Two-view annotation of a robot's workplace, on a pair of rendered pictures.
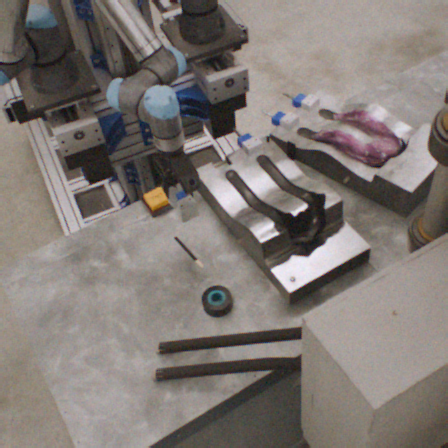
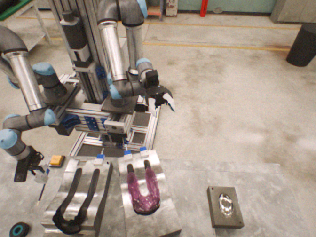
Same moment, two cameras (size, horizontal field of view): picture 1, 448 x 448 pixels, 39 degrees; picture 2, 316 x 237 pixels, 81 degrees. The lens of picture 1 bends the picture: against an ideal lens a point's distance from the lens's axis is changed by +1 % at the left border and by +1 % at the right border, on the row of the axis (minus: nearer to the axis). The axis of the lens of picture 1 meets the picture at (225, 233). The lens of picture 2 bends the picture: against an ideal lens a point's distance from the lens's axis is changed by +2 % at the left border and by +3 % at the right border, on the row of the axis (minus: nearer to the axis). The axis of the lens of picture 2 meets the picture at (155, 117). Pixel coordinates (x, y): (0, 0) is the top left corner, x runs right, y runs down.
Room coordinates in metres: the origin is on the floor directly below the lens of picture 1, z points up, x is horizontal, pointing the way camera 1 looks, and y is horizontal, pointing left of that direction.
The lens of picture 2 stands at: (1.07, -0.68, 1.93)
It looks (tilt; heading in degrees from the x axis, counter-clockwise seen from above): 48 degrees down; 27
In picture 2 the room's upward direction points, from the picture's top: straight up
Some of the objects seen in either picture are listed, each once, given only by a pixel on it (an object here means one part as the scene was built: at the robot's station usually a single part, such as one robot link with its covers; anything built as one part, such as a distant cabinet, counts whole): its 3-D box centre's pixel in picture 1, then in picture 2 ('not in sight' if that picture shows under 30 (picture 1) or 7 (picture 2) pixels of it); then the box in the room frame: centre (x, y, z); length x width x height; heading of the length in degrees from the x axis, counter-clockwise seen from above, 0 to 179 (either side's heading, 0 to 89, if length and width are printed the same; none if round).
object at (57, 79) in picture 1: (50, 65); (53, 87); (1.66, 0.46, 1.09); 0.15 x 0.15 x 0.10
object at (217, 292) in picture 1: (217, 301); (19, 231); (0.92, 0.05, 0.82); 0.08 x 0.08 x 0.04
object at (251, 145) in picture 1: (244, 140); (100, 156); (1.44, -0.10, 0.89); 0.13 x 0.05 x 0.05; 25
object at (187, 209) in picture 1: (178, 198); (44, 170); (1.21, 0.12, 0.92); 0.13 x 0.05 x 0.05; 25
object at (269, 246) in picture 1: (277, 208); (78, 201); (1.17, -0.15, 0.87); 0.50 x 0.26 x 0.14; 25
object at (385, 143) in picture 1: (358, 132); (143, 186); (1.39, -0.44, 0.90); 0.26 x 0.18 x 0.08; 42
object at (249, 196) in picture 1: (276, 191); (78, 196); (1.19, -0.16, 0.92); 0.35 x 0.16 x 0.09; 25
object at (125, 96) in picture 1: (135, 95); (17, 125); (1.27, 0.17, 1.25); 0.11 x 0.11 x 0.08; 49
